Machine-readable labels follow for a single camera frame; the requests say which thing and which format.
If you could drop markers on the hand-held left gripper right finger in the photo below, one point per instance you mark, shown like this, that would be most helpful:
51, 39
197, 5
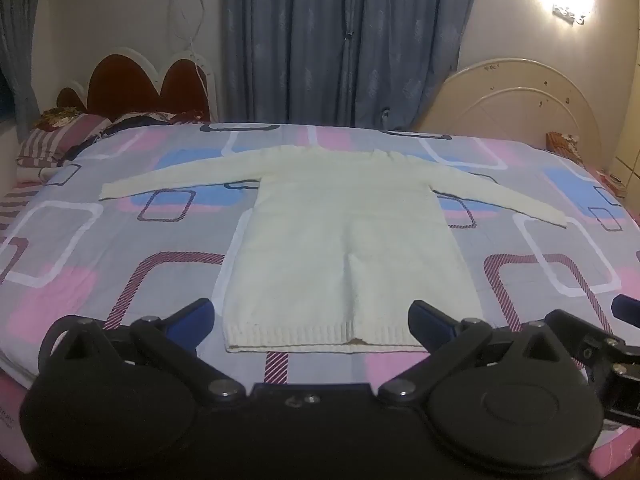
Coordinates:
431, 327

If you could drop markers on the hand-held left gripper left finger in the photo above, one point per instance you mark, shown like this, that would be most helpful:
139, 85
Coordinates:
189, 321

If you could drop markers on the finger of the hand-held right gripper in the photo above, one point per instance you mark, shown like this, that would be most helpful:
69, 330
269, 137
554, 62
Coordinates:
590, 336
627, 307

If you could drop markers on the cream knitted sweater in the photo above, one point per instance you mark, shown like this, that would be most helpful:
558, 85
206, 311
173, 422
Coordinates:
340, 240

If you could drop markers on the patterned pink grey bedsheet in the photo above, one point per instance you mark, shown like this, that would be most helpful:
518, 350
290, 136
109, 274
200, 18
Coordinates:
125, 260

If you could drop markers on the orange patterned cushion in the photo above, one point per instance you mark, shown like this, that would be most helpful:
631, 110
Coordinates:
565, 145

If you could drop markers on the pink mattress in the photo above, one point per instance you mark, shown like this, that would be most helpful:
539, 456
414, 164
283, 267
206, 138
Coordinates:
12, 420

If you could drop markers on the pink striped pillow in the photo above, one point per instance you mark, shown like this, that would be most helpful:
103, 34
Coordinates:
55, 137

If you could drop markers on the cream round headboard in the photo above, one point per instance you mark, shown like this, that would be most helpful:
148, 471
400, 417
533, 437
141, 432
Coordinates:
520, 105

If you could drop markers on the red headboard with white trim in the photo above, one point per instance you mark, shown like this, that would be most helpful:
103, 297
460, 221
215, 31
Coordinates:
145, 82

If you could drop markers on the blue grey window curtain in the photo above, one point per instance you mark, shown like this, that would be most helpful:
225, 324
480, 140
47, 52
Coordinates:
345, 35
20, 35

